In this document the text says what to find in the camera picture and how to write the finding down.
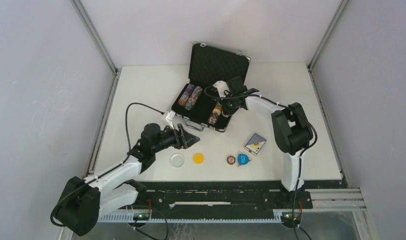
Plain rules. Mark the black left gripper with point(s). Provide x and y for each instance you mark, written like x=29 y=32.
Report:
x=190 y=139

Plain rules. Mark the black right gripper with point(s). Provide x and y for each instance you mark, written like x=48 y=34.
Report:
x=227 y=110

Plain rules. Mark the green yellow chip stack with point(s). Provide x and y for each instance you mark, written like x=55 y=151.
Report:
x=217 y=110

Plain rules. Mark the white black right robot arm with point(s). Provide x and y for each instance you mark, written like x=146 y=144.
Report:
x=293 y=133

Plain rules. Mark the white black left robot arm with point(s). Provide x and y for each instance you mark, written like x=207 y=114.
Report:
x=84 y=201

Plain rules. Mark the black poker set case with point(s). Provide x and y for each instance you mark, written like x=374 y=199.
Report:
x=209 y=64

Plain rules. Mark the orange blue chip stack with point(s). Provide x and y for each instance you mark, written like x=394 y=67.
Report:
x=213 y=118

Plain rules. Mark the yellow round button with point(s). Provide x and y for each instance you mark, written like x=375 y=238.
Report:
x=198 y=158

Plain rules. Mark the purple orange chip stack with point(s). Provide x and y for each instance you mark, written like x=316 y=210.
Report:
x=186 y=94

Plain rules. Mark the playing card deck box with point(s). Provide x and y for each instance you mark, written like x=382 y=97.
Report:
x=255 y=144

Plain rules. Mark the red round poker chip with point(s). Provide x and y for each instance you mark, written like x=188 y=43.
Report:
x=231 y=160

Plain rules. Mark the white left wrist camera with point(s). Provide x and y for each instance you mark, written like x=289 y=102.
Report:
x=169 y=117

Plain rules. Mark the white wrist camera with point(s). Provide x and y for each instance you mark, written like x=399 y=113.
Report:
x=169 y=117
x=222 y=88

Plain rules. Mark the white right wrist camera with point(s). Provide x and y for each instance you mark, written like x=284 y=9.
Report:
x=222 y=88

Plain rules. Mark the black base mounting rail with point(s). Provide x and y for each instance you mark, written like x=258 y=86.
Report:
x=221 y=200

